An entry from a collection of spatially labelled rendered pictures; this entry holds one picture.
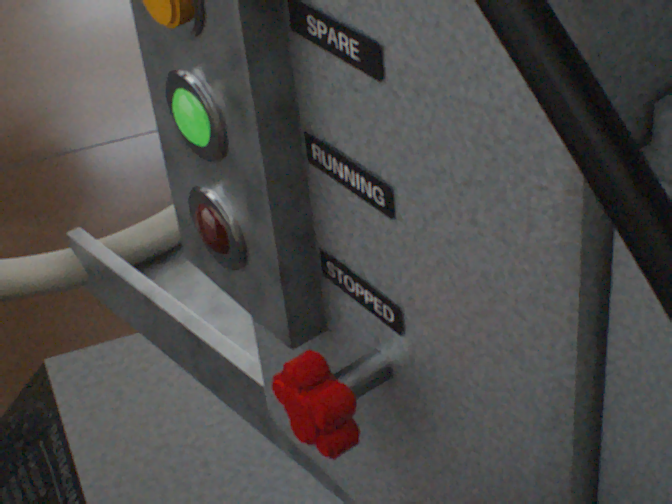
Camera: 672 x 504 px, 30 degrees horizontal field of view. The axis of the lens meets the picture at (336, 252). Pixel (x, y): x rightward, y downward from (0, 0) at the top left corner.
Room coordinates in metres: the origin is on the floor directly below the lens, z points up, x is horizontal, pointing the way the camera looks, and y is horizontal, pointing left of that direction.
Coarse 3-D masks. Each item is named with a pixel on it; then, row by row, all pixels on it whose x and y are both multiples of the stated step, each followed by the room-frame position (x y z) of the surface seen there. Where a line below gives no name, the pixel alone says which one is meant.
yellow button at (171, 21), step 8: (144, 0) 0.38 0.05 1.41; (152, 0) 0.38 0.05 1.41; (160, 0) 0.37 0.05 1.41; (168, 0) 0.37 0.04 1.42; (176, 0) 0.37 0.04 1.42; (184, 0) 0.37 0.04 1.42; (152, 8) 0.38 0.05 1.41; (160, 8) 0.38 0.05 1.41; (168, 8) 0.37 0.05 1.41; (176, 8) 0.37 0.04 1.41; (184, 8) 0.37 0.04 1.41; (152, 16) 0.38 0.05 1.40; (160, 16) 0.38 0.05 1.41; (168, 16) 0.37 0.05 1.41; (176, 16) 0.37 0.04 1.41; (184, 16) 0.37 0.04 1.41; (168, 24) 0.38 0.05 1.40; (176, 24) 0.37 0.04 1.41
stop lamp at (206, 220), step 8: (200, 208) 0.38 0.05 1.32; (208, 208) 0.38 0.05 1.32; (200, 216) 0.38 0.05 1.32; (208, 216) 0.38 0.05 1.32; (216, 216) 0.38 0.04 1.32; (200, 224) 0.38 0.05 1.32; (208, 224) 0.38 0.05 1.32; (216, 224) 0.37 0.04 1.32; (200, 232) 0.38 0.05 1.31; (208, 232) 0.38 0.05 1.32; (216, 232) 0.37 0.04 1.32; (224, 232) 0.37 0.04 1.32; (208, 240) 0.38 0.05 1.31; (216, 240) 0.37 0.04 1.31; (224, 240) 0.37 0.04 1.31; (216, 248) 0.37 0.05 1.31; (224, 248) 0.37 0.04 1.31
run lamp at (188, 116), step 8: (176, 96) 0.38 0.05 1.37; (184, 96) 0.38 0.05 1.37; (176, 104) 0.38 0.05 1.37; (184, 104) 0.38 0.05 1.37; (192, 104) 0.38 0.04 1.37; (176, 112) 0.38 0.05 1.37; (184, 112) 0.38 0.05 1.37; (192, 112) 0.37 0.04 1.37; (200, 112) 0.37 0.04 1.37; (176, 120) 0.38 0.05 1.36; (184, 120) 0.38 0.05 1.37; (192, 120) 0.37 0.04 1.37; (200, 120) 0.37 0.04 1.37; (184, 128) 0.38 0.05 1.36; (192, 128) 0.37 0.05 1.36; (200, 128) 0.37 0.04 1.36; (192, 136) 0.38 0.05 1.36; (200, 136) 0.37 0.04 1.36; (200, 144) 0.38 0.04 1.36
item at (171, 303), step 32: (96, 256) 0.70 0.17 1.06; (160, 256) 0.75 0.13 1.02; (96, 288) 0.71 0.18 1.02; (128, 288) 0.66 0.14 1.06; (160, 288) 0.64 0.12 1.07; (192, 288) 0.70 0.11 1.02; (128, 320) 0.67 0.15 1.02; (160, 320) 0.62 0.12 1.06; (192, 320) 0.59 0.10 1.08; (224, 320) 0.65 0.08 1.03; (192, 352) 0.59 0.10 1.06; (224, 352) 0.55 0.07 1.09; (256, 352) 0.60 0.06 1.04; (224, 384) 0.56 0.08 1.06; (256, 384) 0.52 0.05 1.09; (256, 416) 0.53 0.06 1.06; (288, 448) 0.50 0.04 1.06; (320, 480) 0.47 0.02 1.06
